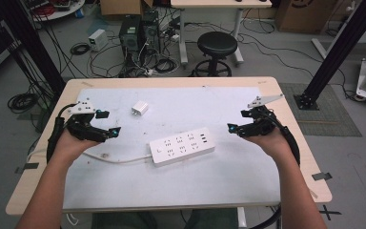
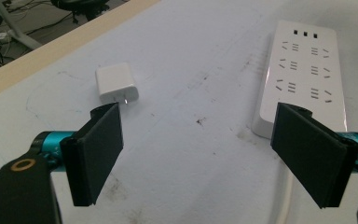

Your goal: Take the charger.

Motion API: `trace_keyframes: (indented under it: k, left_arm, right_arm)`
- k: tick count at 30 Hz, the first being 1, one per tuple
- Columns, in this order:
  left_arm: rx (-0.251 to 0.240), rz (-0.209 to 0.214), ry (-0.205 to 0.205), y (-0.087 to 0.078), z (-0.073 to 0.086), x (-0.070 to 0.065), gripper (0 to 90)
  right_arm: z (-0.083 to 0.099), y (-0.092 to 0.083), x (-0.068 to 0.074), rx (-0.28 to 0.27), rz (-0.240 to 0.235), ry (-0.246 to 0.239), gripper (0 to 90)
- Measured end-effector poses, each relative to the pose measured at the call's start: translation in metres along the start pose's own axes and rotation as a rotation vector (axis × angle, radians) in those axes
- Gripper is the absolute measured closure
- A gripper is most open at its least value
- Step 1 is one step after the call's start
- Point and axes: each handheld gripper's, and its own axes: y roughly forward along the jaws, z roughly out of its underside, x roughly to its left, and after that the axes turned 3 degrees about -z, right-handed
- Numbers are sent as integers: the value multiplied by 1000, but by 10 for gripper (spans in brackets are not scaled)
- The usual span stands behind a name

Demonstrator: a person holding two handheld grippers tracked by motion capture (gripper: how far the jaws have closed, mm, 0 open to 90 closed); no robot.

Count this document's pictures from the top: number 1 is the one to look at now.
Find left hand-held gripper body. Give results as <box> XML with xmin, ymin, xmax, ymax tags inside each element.
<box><xmin>64</xmin><ymin>98</ymin><xmax>112</xmax><ymax>143</ymax></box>

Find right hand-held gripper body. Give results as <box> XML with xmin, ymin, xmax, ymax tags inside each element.
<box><xmin>236</xmin><ymin>93</ymin><xmax>286</xmax><ymax>138</ymax></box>

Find white charger adapter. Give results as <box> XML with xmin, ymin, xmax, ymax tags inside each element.
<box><xmin>131</xmin><ymin>100</ymin><xmax>150</xmax><ymax>117</ymax></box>

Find white power strip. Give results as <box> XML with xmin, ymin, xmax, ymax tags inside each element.
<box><xmin>149</xmin><ymin>126</ymin><xmax>217</xmax><ymax>168</ymax></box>

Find person's right hand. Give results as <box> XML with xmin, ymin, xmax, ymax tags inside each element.
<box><xmin>244</xmin><ymin>128</ymin><xmax>292</xmax><ymax>159</ymax></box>

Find person's left hand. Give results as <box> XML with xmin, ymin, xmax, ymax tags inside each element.
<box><xmin>53</xmin><ymin>129</ymin><xmax>100</xmax><ymax>162</ymax></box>

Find grey tape strip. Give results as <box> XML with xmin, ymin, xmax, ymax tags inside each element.
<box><xmin>311</xmin><ymin>171</ymin><xmax>334</xmax><ymax>182</ymax></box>
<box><xmin>14</xmin><ymin>162</ymin><xmax>40</xmax><ymax>175</ymax></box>

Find grey floor mat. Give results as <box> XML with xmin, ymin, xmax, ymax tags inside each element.
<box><xmin>278</xmin><ymin>82</ymin><xmax>363</xmax><ymax>138</ymax></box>

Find black round stool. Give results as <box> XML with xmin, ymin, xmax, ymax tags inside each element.
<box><xmin>191</xmin><ymin>31</ymin><xmax>239</xmax><ymax>78</ymax></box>

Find white power supply box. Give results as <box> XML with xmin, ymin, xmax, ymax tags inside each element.
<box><xmin>88</xmin><ymin>28</ymin><xmax>110</xmax><ymax>52</ymax></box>

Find black computer tower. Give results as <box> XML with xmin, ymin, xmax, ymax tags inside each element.
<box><xmin>118</xmin><ymin>15</ymin><xmax>143</xmax><ymax>71</ymax></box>

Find white table mat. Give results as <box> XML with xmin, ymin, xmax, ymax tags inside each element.
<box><xmin>62</xmin><ymin>86</ymin><xmax>282</xmax><ymax>212</ymax></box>

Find person's dark green pants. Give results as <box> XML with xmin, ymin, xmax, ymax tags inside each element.
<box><xmin>91</xmin><ymin>207</ymin><xmax>239</xmax><ymax>229</ymax></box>

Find grey computer tower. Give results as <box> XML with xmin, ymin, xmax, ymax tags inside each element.
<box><xmin>140</xmin><ymin>10</ymin><xmax>162</xmax><ymax>55</ymax></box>

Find cardboard box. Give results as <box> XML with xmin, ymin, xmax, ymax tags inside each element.
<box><xmin>99</xmin><ymin>0</ymin><xmax>153</xmax><ymax>17</ymax></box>
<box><xmin>275</xmin><ymin>0</ymin><xmax>339</xmax><ymax>34</ymax></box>

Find round white table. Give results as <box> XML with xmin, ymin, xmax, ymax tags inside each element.
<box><xmin>21</xmin><ymin>0</ymin><xmax>87</xmax><ymax>23</ymax></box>

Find black tape cross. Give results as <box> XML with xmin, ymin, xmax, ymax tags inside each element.
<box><xmin>318</xmin><ymin>204</ymin><xmax>343</xmax><ymax>221</ymax></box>

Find white desk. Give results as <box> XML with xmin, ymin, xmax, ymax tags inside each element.
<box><xmin>170</xmin><ymin>0</ymin><xmax>273</xmax><ymax>67</ymax></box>

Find white power strip cable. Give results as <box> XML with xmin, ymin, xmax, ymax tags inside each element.
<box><xmin>82</xmin><ymin>150</ymin><xmax>153</xmax><ymax>165</ymax></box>

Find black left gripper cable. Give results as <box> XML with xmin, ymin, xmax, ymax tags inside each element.
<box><xmin>46</xmin><ymin>103</ymin><xmax>78</xmax><ymax>164</ymax></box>

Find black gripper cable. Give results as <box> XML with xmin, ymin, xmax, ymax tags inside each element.
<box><xmin>250</xmin><ymin>109</ymin><xmax>301</xmax><ymax>229</ymax></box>
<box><xmin>46</xmin><ymin>103</ymin><xmax>78</xmax><ymax>164</ymax></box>

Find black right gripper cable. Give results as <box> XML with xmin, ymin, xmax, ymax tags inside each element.
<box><xmin>250</xmin><ymin>109</ymin><xmax>301</xmax><ymax>229</ymax></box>

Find coil of black cable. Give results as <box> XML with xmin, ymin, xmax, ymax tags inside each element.
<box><xmin>69</xmin><ymin>42</ymin><xmax>92</xmax><ymax>56</ymax></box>
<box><xmin>7</xmin><ymin>92</ymin><xmax>40</xmax><ymax>115</ymax></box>
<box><xmin>152</xmin><ymin>57</ymin><xmax>178</xmax><ymax>74</ymax></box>

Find black metal post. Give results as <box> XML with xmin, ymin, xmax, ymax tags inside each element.
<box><xmin>293</xmin><ymin>0</ymin><xmax>366</xmax><ymax>111</ymax></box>
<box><xmin>0</xmin><ymin>0</ymin><xmax>67</xmax><ymax>96</ymax></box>

